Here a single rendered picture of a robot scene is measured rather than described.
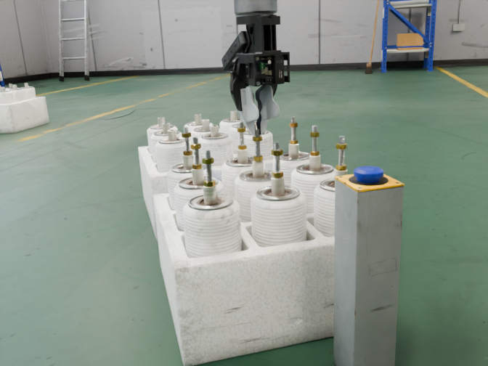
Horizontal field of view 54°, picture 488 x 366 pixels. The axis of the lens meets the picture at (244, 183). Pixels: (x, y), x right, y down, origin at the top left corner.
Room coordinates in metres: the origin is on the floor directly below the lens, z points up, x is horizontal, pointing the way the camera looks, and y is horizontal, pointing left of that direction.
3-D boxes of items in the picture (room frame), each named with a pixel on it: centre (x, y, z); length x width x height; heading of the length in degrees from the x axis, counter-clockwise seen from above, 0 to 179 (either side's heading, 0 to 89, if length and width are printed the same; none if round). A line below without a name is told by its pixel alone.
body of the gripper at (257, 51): (0.88, -0.04, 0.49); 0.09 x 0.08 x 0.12; 26
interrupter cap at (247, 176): (0.90, -0.03, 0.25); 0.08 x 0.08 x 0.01
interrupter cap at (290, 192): (0.79, -0.06, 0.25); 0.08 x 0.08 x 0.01
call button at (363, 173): (0.64, -0.17, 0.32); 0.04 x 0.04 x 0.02
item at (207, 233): (0.76, 0.06, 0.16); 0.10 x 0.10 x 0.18
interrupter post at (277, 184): (0.79, -0.06, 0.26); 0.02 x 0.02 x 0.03
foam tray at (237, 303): (0.90, -0.03, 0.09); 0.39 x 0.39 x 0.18; 14
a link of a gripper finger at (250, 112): (0.88, -0.02, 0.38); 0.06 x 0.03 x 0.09; 26
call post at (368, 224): (0.64, -0.17, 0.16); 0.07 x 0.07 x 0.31; 14
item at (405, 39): (6.48, -2.23, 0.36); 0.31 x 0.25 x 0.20; 75
